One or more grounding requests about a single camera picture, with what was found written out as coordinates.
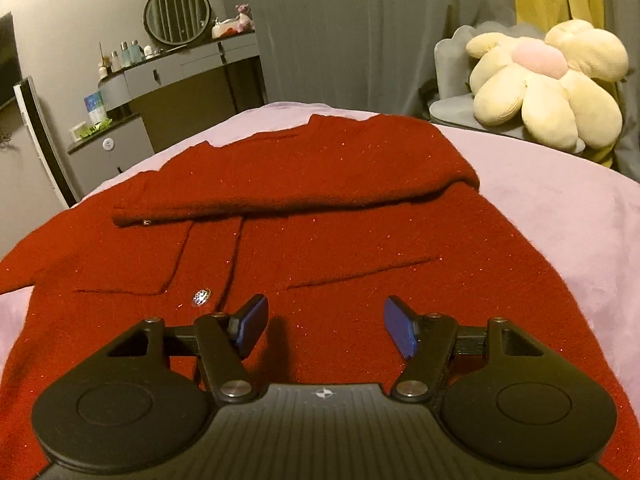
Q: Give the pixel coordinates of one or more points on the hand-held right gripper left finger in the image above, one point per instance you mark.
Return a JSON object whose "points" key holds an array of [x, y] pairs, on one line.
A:
{"points": [[250, 327]]}

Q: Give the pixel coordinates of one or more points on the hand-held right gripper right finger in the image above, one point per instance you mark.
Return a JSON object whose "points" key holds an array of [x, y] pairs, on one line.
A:
{"points": [[398, 325]]}

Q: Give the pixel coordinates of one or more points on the red knit cardigan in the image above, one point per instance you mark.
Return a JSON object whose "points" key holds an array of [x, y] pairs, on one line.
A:
{"points": [[325, 200]]}

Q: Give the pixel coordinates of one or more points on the lilac fleece blanket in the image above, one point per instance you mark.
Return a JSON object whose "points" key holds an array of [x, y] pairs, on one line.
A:
{"points": [[550, 195]]}

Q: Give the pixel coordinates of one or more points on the grey bedside cabinet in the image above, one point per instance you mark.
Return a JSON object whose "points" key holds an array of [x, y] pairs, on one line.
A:
{"points": [[120, 155]]}

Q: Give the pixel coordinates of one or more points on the grey shell chair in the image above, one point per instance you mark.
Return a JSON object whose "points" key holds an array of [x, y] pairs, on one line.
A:
{"points": [[450, 110]]}

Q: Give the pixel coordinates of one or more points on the green plastic wrapper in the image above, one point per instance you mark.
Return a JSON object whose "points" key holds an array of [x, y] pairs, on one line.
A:
{"points": [[97, 129]]}

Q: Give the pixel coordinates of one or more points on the small white box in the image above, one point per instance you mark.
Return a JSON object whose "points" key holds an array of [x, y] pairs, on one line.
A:
{"points": [[78, 131]]}

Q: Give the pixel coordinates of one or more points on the blue and white packet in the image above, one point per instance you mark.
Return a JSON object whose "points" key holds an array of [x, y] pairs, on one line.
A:
{"points": [[95, 107]]}

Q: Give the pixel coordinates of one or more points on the grey vanity table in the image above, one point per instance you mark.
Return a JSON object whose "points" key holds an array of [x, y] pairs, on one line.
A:
{"points": [[200, 62]]}

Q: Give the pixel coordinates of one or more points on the cream flower plush cushion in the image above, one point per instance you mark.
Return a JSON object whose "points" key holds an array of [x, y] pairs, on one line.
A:
{"points": [[540, 95]]}

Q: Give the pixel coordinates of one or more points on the white standing panel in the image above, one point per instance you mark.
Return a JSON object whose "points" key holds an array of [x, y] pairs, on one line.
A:
{"points": [[42, 135]]}

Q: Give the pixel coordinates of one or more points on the grey curtain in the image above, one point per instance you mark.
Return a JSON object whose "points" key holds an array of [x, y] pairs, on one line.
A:
{"points": [[350, 35]]}

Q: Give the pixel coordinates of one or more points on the reed diffuser bottle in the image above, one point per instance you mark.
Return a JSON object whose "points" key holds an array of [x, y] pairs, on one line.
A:
{"points": [[103, 70]]}

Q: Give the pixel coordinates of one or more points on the white cosmetic bottle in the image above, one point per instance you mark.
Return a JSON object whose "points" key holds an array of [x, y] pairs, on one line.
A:
{"points": [[116, 62]]}

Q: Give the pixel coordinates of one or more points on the teal glass bottle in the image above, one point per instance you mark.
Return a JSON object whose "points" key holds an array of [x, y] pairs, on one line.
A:
{"points": [[136, 52], [125, 55]]}

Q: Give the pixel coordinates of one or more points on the pink plush toy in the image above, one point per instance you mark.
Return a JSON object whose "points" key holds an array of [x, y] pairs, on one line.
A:
{"points": [[244, 17]]}

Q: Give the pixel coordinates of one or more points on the round black-framed mirror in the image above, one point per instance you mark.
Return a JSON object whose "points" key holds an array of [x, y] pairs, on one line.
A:
{"points": [[176, 12]]}

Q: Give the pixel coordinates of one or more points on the black television screen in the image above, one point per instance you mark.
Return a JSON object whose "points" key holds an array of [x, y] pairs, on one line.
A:
{"points": [[7, 65]]}

